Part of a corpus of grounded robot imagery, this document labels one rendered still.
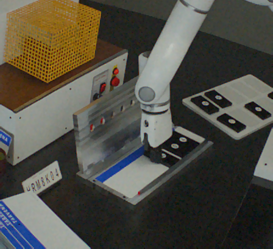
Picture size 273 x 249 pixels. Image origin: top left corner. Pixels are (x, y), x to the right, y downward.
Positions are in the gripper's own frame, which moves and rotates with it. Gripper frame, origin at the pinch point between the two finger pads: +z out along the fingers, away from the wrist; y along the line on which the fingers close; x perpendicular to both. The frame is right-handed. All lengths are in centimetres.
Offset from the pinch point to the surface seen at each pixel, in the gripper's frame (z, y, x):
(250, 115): 5, 49, -7
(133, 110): -9.5, 6.0, 11.7
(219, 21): 30, 205, 90
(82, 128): -14.4, -19.6, 10.8
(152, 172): 3.0, -4.6, -1.6
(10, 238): -5, -65, 0
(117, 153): 0.4, -4.0, 10.9
